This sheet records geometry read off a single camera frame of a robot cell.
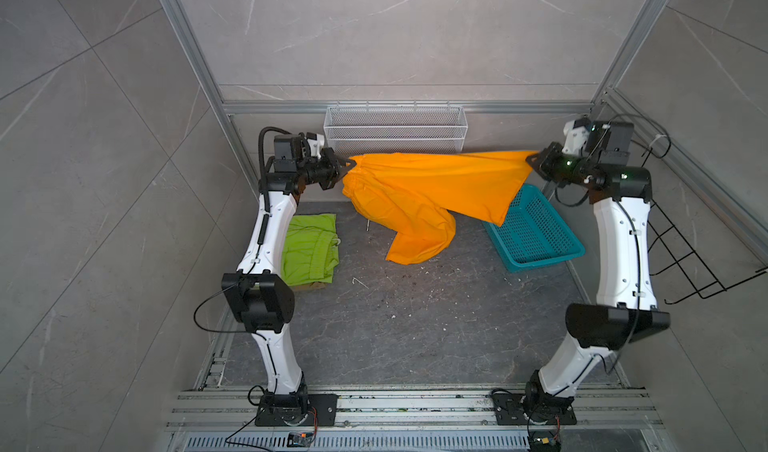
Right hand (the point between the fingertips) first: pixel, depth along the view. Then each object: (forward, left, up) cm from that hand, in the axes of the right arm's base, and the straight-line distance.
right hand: (525, 156), depth 72 cm
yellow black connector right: (-55, -2, -43) cm, 69 cm away
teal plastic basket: (+9, -21, -42) cm, 48 cm away
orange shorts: (+7, +24, -18) cm, 31 cm away
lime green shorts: (-1, +61, -35) cm, 70 cm away
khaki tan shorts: (-13, +59, -40) cm, 72 cm away
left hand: (+5, +43, -3) cm, 43 cm away
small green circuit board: (-53, +57, -42) cm, 88 cm away
